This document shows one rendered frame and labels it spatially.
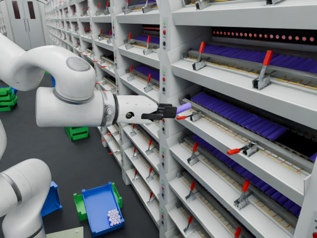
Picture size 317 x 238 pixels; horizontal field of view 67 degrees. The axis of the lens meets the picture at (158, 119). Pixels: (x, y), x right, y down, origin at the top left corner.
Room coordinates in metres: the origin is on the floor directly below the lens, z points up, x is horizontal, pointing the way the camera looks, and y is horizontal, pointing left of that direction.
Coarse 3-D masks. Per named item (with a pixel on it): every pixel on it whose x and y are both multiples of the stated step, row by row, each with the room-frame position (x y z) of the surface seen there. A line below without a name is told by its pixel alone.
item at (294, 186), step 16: (176, 96) 0.97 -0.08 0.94; (192, 96) 1.00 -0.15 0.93; (192, 128) 0.81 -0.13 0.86; (208, 128) 0.74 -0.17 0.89; (288, 128) 0.64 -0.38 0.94; (224, 144) 0.64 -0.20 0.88; (240, 144) 0.62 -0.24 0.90; (240, 160) 0.59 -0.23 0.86; (256, 160) 0.55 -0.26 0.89; (272, 160) 0.53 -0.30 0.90; (272, 176) 0.49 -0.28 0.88; (288, 176) 0.47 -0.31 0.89; (304, 176) 0.46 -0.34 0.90; (288, 192) 0.45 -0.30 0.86; (304, 192) 0.41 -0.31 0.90
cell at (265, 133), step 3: (273, 126) 0.64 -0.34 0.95; (276, 126) 0.63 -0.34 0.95; (279, 126) 0.63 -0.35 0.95; (270, 129) 0.63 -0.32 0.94; (273, 129) 0.62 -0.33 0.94; (276, 129) 0.63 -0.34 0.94; (264, 132) 0.62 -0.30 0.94; (267, 132) 0.62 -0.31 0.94; (270, 132) 0.62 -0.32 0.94; (273, 132) 0.62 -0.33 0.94; (264, 135) 0.61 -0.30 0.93; (267, 135) 0.61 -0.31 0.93
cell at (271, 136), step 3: (279, 129) 0.62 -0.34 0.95; (282, 129) 0.61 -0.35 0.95; (285, 129) 0.61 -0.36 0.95; (276, 132) 0.61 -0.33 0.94; (279, 132) 0.61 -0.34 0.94; (282, 132) 0.61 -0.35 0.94; (270, 135) 0.60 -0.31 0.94; (273, 135) 0.60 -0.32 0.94; (276, 135) 0.60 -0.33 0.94; (279, 135) 0.60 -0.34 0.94; (270, 138) 0.59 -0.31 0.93; (273, 138) 0.59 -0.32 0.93; (276, 138) 0.60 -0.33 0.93; (270, 141) 0.59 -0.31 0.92
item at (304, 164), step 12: (192, 108) 0.89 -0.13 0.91; (204, 108) 0.84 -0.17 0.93; (216, 120) 0.76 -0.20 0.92; (228, 120) 0.72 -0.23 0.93; (240, 132) 0.65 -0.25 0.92; (252, 132) 0.63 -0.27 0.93; (264, 144) 0.57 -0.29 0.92; (276, 144) 0.55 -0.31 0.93; (288, 156) 0.50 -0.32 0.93; (300, 168) 0.48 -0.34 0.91; (312, 168) 0.45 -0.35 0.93
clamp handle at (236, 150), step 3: (243, 147) 0.57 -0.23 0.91; (246, 147) 0.57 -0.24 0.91; (249, 147) 0.57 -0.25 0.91; (231, 150) 0.56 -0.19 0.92; (234, 150) 0.56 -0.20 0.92; (237, 150) 0.56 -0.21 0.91; (240, 150) 0.56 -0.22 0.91; (243, 150) 0.56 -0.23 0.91; (228, 153) 0.55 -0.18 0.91; (231, 153) 0.54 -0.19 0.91; (234, 153) 0.55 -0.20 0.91
